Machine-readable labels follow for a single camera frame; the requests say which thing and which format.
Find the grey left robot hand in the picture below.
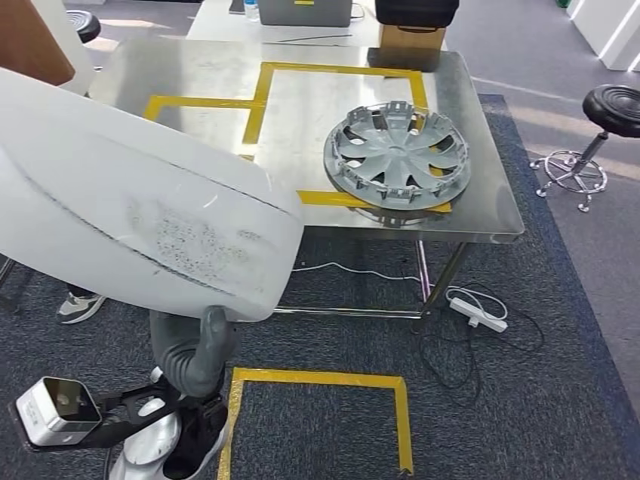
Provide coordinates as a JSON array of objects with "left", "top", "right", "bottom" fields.
[{"left": 149, "top": 305, "right": 236, "bottom": 399}]

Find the white curved plastic part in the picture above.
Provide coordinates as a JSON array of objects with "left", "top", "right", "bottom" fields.
[{"left": 0, "top": 66, "right": 305, "bottom": 324}]

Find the steel workbench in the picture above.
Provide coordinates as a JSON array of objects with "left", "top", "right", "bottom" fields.
[{"left": 88, "top": 36, "right": 526, "bottom": 321}]

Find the yellow floor tape square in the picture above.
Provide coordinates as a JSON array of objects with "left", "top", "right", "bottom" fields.
[{"left": 216, "top": 367, "right": 415, "bottom": 480}]

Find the person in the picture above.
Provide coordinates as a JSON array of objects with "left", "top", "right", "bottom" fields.
[{"left": 56, "top": 284, "right": 107, "bottom": 326}]

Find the silver wheel hubcap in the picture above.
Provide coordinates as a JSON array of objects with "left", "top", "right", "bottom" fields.
[{"left": 323, "top": 100, "right": 472, "bottom": 213}]

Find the white desk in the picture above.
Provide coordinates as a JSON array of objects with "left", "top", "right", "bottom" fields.
[{"left": 186, "top": 0, "right": 381, "bottom": 49}]

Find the white power strip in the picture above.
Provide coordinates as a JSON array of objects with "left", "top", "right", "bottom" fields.
[{"left": 448, "top": 296, "right": 509, "bottom": 334}]

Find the grey laptop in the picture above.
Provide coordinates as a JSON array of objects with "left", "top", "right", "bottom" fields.
[{"left": 257, "top": 0, "right": 353, "bottom": 28}]

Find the white panel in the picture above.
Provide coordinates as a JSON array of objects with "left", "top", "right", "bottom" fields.
[{"left": 32, "top": 0, "right": 97, "bottom": 96}]

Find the black round stool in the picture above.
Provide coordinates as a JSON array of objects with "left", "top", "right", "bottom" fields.
[
  {"left": 528, "top": 84, "right": 640, "bottom": 215},
  {"left": 65, "top": 9, "right": 102, "bottom": 45}
]

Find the brown board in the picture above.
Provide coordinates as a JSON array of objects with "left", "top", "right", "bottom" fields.
[{"left": 0, "top": 0, "right": 76, "bottom": 87}]

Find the brown cardboard box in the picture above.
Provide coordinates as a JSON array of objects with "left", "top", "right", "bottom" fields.
[{"left": 378, "top": 25, "right": 447, "bottom": 51}]

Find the black carry case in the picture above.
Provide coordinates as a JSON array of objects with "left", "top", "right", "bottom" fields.
[{"left": 374, "top": 0, "right": 460, "bottom": 29}]

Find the white display plinth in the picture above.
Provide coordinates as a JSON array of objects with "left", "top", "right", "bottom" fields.
[{"left": 567, "top": 0, "right": 640, "bottom": 73}]

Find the black left camera bracket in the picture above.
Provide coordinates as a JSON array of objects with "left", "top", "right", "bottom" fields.
[{"left": 10, "top": 384, "right": 226, "bottom": 458}]

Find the white cable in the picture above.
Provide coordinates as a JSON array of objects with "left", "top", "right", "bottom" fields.
[{"left": 291, "top": 261, "right": 509, "bottom": 319}]

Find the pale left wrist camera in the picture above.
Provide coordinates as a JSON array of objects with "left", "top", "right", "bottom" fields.
[{"left": 16, "top": 376, "right": 103, "bottom": 447}]

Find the black floor cable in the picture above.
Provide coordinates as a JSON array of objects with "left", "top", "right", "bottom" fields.
[{"left": 412, "top": 284, "right": 546, "bottom": 405}]

